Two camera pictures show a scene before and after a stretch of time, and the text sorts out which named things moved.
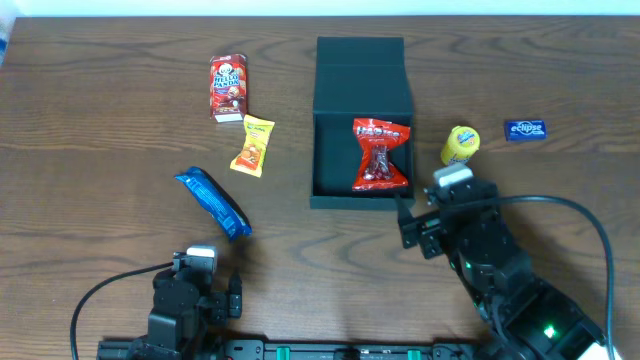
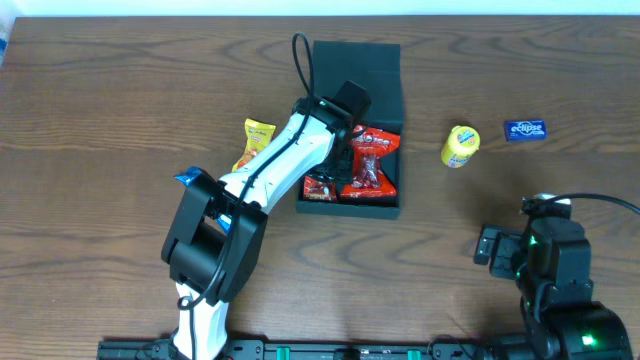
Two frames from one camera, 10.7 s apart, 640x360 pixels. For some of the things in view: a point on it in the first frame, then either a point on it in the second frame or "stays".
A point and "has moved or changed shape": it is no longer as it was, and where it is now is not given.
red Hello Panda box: (228, 87) -> (315, 190)
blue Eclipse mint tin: (525, 130) stays
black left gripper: (220, 302) -> (333, 163)
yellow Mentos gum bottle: (462, 142) stays
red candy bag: (377, 139) has moved or changed shape
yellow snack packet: (257, 135) stays
